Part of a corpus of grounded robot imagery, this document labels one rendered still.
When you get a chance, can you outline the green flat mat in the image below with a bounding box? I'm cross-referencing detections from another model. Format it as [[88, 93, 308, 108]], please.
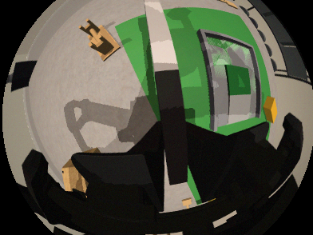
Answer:
[[115, 6, 271, 141]]

